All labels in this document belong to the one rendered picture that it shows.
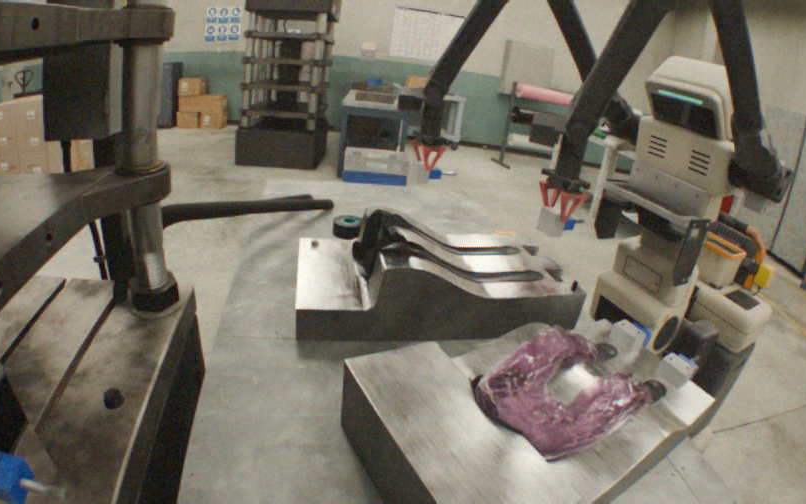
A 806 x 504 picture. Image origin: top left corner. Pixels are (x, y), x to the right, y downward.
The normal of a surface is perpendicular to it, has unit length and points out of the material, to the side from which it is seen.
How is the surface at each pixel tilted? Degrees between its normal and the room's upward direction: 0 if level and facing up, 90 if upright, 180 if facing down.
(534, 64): 90
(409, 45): 90
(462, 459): 0
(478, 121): 90
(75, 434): 0
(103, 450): 0
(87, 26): 90
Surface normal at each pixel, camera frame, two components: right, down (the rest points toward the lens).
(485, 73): 0.07, 0.43
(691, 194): -0.91, 0.06
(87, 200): 0.89, 0.29
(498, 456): 0.13, -0.90
